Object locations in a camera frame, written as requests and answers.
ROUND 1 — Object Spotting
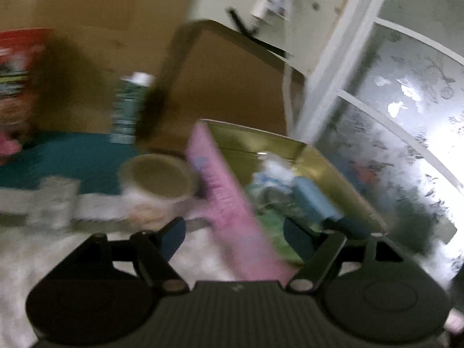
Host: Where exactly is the beige patterned tablecloth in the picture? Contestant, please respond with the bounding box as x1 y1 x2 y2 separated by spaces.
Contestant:
0 188 457 348

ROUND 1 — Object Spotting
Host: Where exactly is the black tape strip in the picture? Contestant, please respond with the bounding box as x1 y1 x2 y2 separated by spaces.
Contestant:
226 7 294 59

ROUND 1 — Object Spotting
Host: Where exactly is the round tub with beige lid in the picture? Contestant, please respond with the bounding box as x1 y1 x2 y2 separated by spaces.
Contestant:
119 153 202 223

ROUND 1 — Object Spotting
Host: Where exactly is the white tissue packet blue label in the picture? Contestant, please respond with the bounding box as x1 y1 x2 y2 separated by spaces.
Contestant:
252 154 296 191

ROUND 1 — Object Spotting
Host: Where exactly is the pink soft item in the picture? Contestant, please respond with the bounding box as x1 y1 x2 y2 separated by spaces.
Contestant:
0 132 22 165

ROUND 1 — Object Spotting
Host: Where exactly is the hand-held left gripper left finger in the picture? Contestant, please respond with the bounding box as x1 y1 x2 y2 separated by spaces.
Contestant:
85 217 191 294

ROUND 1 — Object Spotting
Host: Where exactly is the white window frame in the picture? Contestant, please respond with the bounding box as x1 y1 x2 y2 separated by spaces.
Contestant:
290 0 464 196

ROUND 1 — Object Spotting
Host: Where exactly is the pink tin box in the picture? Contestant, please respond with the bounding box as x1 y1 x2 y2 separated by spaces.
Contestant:
185 119 389 281

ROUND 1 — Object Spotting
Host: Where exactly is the blue soft pack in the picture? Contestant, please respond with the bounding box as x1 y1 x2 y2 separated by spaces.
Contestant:
292 177 372 238

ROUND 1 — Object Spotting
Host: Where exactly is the teal flat box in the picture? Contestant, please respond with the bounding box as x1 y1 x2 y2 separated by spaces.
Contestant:
0 132 147 198

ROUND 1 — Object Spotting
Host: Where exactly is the red snack box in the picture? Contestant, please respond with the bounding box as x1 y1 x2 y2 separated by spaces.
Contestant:
0 28 49 136

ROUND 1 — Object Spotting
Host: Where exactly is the light green cloth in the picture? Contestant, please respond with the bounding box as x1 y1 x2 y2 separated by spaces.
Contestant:
250 203 303 265

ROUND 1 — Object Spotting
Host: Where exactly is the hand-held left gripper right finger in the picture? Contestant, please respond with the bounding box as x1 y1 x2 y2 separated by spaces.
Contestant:
284 218 404 293

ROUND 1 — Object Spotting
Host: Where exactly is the white cable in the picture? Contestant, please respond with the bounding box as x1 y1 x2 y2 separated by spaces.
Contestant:
281 61 296 136

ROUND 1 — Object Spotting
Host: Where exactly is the green drink carton white cap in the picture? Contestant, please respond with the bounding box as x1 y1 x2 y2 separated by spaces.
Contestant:
110 72 155 146

